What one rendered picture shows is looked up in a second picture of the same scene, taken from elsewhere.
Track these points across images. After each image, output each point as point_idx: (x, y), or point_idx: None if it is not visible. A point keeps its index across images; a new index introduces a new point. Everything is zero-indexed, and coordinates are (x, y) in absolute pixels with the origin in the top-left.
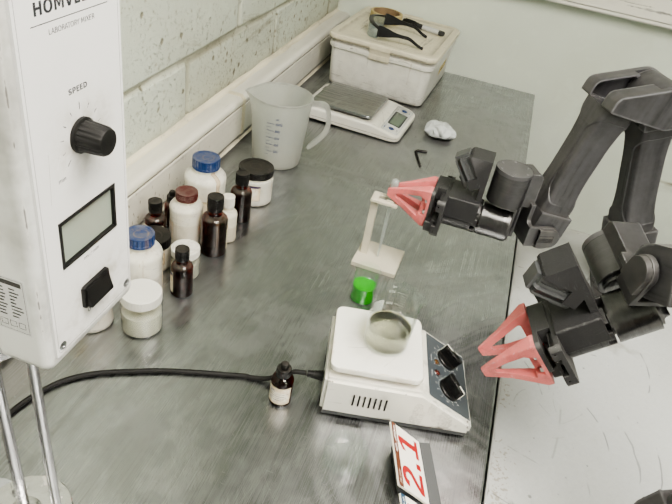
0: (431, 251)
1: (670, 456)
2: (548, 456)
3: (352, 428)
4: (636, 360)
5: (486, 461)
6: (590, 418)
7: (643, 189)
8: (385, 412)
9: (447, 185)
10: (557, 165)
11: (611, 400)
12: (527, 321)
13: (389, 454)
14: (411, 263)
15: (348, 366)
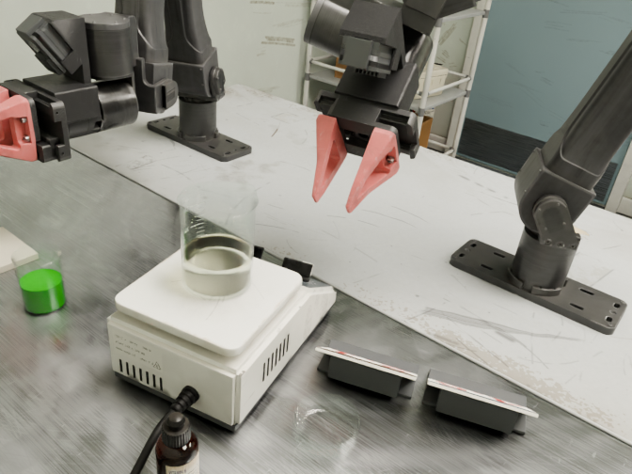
0: (23, 209)
1: (393, 200)
2: (374, 262)
3: (276, 406)
4: (287, 166)
5: (367, 307)
6: (339, 219)
7: (196, 4)
8: (288, 352)
9: (27, 87)
10: (131, 1)
11: (324, 199)
12: (337, 129)
13: (333, 384)
14: (27, 232)
15: (245, 333)
